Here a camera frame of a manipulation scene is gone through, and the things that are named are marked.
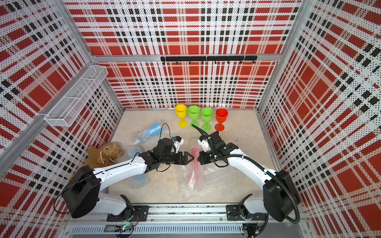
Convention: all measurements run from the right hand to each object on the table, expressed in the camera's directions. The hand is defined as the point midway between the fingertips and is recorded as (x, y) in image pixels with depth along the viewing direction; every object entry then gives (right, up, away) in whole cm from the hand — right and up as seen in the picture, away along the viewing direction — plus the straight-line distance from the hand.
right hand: (201, 159), depth 81 cm
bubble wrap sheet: (+9, -11, +4) cm, 15 cm away
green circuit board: (-35, -30, -11) cm, 47 cm away
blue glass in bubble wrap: (-40, +10, +16) cm, 45 cm away
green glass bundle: (+4, +26, +20) cm, 33 cm away
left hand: (-6, +1, +1) cm, 6 cm away
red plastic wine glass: (+14, +25, +16) cm, 33 cm away
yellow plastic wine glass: (-14, +29, +22) cm, 39 cm away
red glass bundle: (-5, -7, -4) cm, 9 cm away
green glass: (-5, +28, +22) cm, 36 cm away
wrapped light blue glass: (-32, -10, -4) cm, 34 cm away
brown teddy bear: (-56, +1, +6) cm, 57 cm away
